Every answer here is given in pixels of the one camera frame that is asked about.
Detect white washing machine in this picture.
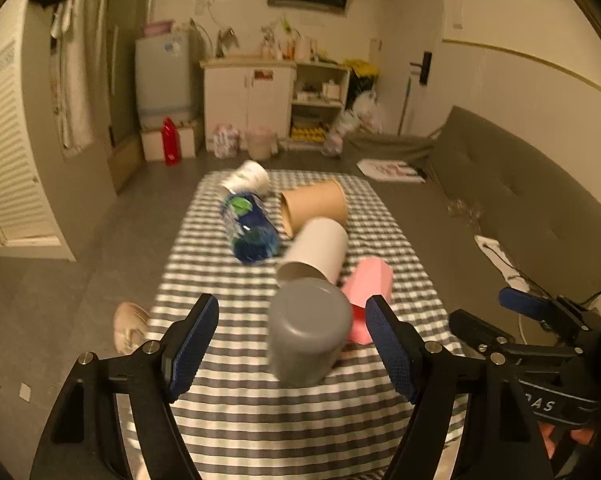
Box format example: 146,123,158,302
134,30,202,130

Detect white louvered wardrobe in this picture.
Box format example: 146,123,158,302
0,0,116,261

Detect pink angular cup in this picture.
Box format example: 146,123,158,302
341,257,393,346

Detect brown paper cup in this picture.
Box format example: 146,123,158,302
280,179,348,238

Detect white kitchen cabinet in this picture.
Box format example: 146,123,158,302
201,58,350,152

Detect pink basin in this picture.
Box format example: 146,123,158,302
143,20,174,37

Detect small waste bin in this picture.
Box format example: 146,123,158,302
245,127,278,162

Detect grey plastic cup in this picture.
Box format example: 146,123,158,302
267,278,353,388

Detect white door with handle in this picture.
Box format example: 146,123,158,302
376,0,445,136

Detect white plastic cup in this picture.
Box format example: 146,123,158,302
276,217,348,286

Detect grey sofa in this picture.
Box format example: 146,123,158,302
343,105,601,351

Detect white patterned paper cup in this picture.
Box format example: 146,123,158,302
219,160,271,197

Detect paper sheet on sofa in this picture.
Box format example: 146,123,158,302
357,159,425,183

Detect printed paper bag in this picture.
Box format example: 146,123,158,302
212,124,241,159

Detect blue plastic water bottle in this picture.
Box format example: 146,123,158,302
220,191,280,264

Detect white plastic bags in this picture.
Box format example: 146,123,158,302
321,90,383,157

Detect hanging white towel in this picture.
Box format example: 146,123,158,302
51,0,110,157

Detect red thermos bottle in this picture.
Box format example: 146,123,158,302
160,117,181,166

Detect grey checked tablecloth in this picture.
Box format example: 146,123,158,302
148,170,462,479

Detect white electric kettle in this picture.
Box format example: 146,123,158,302
294,36,317,62

